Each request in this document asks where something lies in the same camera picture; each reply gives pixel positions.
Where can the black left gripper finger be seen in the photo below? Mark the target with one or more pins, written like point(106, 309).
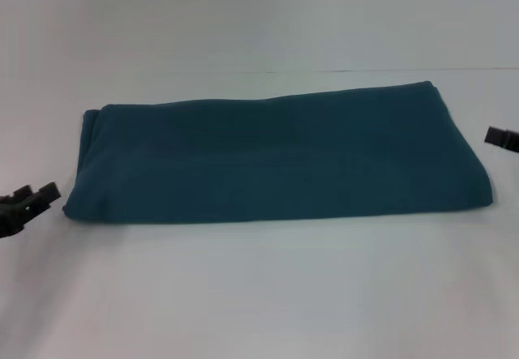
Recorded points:
point(46, 193)
point(22, 192)

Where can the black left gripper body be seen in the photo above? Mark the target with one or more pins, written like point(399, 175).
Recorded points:
point(10, 221)

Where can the teal blue t-shirt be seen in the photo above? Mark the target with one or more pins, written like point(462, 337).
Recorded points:
point(275, 160)

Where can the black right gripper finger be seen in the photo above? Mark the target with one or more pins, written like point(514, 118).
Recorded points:
point(503, 138)

